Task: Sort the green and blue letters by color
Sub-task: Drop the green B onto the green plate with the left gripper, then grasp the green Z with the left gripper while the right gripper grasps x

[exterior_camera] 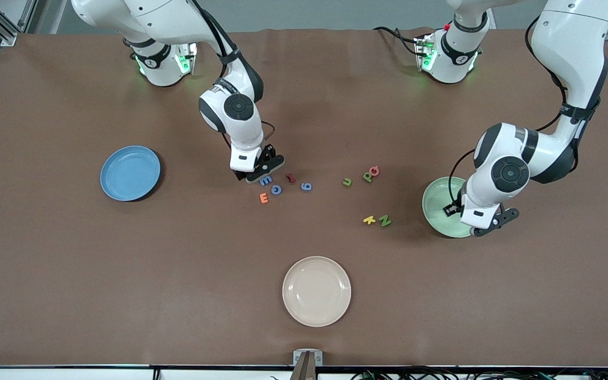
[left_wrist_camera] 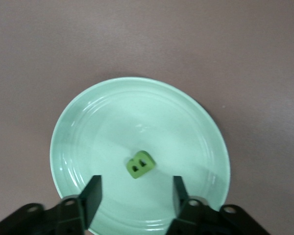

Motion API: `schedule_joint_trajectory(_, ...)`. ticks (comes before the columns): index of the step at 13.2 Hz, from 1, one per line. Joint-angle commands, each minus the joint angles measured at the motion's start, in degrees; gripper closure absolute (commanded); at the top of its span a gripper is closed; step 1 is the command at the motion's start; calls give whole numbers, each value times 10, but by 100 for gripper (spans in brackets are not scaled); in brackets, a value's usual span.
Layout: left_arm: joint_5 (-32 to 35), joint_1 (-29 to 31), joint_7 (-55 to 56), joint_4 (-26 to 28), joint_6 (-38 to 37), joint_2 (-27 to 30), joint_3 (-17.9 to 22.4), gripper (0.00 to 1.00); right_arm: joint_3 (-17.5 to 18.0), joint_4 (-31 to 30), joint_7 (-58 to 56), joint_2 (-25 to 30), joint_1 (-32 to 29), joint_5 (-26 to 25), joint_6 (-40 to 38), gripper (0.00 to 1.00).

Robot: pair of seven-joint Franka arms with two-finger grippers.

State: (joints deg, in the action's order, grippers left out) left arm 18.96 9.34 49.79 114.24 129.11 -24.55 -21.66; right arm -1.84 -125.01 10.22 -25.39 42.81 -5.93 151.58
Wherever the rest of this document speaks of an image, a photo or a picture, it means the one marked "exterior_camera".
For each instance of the beige plate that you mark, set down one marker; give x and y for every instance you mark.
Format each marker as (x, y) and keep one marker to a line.
(316, 291)

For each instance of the blue foam letter C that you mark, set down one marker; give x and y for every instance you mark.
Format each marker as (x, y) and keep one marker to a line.
(272, 190)

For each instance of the blue foam letter E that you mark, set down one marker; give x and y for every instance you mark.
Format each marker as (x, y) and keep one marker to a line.
(266, 181)

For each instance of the red foam letter I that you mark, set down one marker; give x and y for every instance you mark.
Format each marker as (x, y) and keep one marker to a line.
(291, 178)

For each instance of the table cover sheet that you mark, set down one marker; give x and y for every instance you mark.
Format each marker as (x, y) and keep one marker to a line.
(304, 105)

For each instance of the yellow foam letter K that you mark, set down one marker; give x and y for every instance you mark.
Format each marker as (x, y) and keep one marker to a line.
(369, 219)

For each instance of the green foam letter P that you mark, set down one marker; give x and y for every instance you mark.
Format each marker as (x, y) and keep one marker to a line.
(367, 177)

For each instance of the grey metal table bracket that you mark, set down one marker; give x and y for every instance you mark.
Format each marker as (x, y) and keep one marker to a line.
(306, 359)

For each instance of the blue foam number 6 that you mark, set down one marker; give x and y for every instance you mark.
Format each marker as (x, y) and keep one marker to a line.
(306, 186)

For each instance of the green plate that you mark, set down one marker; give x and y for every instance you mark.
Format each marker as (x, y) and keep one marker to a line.
(436, 206)

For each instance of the blue plate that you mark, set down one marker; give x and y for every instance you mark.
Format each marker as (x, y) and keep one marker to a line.
(130, 173)

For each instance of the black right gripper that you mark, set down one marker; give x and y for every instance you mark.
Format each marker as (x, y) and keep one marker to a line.
(268, 154)

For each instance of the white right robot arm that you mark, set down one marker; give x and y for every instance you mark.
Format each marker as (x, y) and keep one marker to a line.
(161, 21)

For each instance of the orange foam letter E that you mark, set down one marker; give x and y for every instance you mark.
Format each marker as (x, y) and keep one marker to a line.
(264, 198)

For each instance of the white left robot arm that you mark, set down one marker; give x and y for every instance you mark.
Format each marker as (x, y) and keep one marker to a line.
(573, 47)

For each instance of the green foam letter N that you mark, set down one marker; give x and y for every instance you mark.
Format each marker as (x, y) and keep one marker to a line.
(385, 220)

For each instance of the white table edge rail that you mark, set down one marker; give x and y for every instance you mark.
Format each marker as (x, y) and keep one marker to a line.
(72, 374)

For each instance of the pink foam letter Q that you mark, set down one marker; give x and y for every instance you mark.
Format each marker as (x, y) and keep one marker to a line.
(377, 171)

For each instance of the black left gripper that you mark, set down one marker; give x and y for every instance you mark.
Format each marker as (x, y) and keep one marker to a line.
(455, 205)

